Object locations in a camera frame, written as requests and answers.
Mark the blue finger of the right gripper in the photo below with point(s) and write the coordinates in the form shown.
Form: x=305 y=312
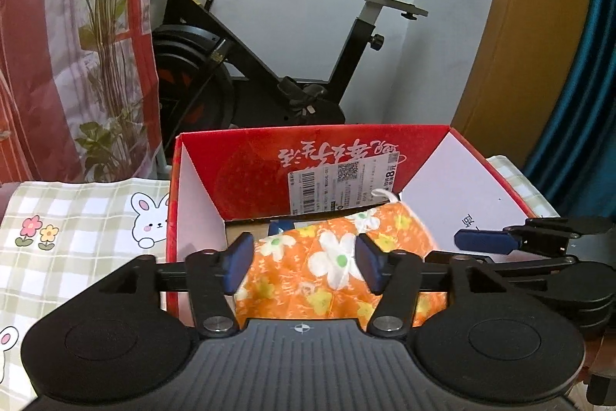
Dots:
x=510 y=261
x=538 y=236

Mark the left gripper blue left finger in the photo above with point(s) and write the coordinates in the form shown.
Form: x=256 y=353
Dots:
x=213 y=276

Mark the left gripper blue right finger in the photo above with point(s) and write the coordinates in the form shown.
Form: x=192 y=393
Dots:
x=396 y=277

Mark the orange floral cloth pouch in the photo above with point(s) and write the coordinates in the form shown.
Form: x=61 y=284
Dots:
x=310 y=272

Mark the blue white snack bag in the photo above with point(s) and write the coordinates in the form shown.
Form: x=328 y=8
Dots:
x=281 y=226

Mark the teal curtain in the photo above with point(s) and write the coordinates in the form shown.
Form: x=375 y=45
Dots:
x=573 y=163

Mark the red strawberry cardboard box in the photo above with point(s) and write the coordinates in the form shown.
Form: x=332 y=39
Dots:
x=317 y=173

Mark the green checked bunny tablecloth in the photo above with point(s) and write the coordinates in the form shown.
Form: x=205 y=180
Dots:
x=95 y=238

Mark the wooden door panel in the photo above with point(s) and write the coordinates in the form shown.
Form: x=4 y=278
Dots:
x=520 y=67

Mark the pink printed backdrop cloth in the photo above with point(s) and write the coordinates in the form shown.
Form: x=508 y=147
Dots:
x=79 y=98

